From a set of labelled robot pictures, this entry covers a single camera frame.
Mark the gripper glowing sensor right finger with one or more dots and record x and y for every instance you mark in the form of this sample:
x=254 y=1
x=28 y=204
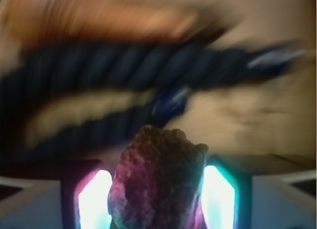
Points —
x=260 y=192

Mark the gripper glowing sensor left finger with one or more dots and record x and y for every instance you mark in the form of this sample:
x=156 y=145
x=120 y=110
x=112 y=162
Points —
x=55 y=195

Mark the orange spiral seashell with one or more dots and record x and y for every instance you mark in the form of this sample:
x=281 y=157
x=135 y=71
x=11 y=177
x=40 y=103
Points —
x=37 y=22

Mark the grey brown rock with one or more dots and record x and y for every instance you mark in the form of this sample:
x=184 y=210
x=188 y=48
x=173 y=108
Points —
x=158 y=181

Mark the crumpled brown paper bag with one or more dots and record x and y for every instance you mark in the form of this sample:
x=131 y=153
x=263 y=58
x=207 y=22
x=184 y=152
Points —
x=244 y=82

